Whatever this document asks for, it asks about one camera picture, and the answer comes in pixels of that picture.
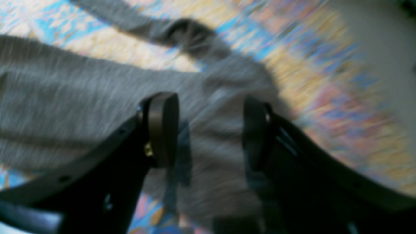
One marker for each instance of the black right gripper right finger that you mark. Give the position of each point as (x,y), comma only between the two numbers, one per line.
(316,193)

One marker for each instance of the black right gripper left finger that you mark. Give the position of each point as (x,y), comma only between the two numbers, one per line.
(98,193)

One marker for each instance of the grey t-shirt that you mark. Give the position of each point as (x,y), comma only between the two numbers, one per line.
(57,105)

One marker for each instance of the patterned tablecloth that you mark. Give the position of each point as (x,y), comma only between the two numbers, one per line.
(328,90)

